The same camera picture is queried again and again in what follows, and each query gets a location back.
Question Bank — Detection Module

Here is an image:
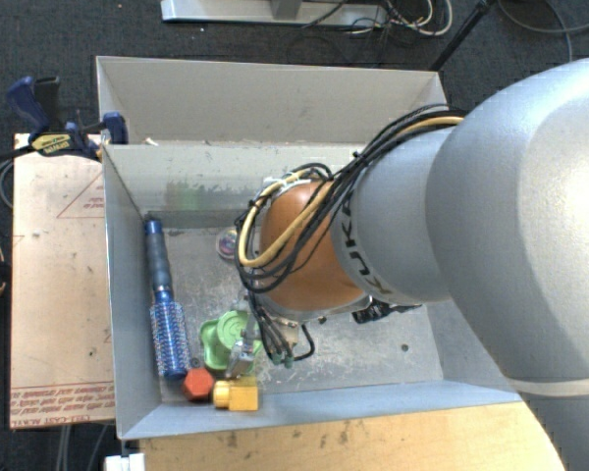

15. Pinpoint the red-orange hexagonal block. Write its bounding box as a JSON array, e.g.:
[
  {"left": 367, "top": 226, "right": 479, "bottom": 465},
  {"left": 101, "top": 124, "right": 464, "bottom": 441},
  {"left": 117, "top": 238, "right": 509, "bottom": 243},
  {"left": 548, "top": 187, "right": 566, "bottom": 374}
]
[{"left": 182, "top": 366, "right": 216, "bottom": 403}]

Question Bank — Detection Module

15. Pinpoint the iridescent clear ball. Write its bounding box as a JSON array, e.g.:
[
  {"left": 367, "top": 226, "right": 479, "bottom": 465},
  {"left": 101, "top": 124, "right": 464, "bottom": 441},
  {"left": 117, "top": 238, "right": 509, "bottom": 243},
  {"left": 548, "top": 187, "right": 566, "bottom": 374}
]
[{"left": 216, "top": 228, "right": 241, "bottom": 261}]

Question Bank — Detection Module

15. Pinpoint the yellow toy block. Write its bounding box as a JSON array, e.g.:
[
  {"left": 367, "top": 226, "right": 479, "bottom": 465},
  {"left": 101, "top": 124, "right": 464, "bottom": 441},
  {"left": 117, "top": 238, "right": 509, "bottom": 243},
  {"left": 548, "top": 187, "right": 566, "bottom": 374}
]
[{"left": 211, "top": 377, "right": 260, "bottom": 413}]

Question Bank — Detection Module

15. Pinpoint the grey metal bin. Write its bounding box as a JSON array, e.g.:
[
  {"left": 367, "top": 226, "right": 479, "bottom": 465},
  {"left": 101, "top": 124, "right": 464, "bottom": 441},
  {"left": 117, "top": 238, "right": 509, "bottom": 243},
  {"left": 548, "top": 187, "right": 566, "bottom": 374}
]
[{"left": 95, "top": 55, "right": 522, "bottom": 442}]

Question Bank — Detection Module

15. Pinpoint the green plastic toy cup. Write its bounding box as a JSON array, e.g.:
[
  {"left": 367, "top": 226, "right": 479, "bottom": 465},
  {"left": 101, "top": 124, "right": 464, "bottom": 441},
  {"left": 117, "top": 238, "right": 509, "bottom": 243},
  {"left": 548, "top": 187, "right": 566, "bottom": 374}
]
[{"left": 198, "top": 310, "right": 264, "bottom": 375}]

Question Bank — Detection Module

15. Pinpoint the brown cardboard board, red print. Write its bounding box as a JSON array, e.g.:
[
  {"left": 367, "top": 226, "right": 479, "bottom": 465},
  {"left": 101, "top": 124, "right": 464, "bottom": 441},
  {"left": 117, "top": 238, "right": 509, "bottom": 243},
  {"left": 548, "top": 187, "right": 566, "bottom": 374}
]
[{"left": 9, "top": 132, "right": 117, "bottom": 431}]

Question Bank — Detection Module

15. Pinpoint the black cylinder on white bracket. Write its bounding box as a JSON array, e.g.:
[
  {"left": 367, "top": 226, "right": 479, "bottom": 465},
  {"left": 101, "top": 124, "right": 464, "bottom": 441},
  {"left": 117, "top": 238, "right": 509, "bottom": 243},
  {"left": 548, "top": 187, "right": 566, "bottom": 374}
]
[{"left": 350, "top": 293, "right": 423, "bottom": 325}]

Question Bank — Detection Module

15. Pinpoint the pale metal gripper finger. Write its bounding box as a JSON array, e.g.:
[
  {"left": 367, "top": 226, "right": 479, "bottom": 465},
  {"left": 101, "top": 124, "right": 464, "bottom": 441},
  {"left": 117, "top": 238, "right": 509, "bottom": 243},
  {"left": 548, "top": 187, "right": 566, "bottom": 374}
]
[
  {"left": 224, "top": 315, "right": 259, "bottom": 381},
  {"left": 231, "top": 296, "right": 252, "bottom": 324}
]

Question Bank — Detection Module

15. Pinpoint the blue round hairbrush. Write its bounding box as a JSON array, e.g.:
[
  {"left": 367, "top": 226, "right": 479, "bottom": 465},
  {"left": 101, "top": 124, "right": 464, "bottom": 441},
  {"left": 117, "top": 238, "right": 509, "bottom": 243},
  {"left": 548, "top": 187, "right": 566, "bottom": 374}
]
[{"left": 142, "top": 217, "right": 192, "bottom": 381}]

